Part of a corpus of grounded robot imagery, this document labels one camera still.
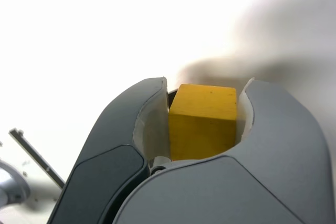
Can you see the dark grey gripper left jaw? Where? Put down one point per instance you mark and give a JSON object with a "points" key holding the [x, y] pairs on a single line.
{"points": [[110, 161]]}

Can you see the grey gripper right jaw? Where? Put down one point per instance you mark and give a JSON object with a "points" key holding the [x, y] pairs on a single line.
{"points": [[249, 187]]}

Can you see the yellow cube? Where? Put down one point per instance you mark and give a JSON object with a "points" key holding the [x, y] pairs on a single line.
{"points": [[202, 129]]}

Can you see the black tape strip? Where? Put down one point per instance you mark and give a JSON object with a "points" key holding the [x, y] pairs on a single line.
{"points": [[36, 157]]}

